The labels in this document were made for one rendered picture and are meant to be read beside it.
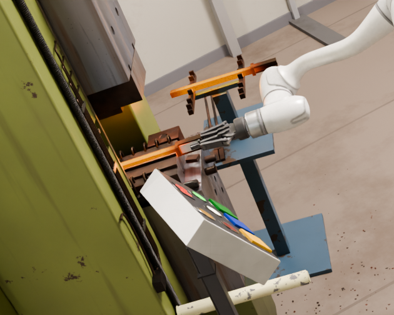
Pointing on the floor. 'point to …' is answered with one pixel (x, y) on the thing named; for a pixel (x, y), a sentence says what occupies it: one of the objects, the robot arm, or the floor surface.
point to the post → (214, 283)
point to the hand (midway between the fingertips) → (190, 145)
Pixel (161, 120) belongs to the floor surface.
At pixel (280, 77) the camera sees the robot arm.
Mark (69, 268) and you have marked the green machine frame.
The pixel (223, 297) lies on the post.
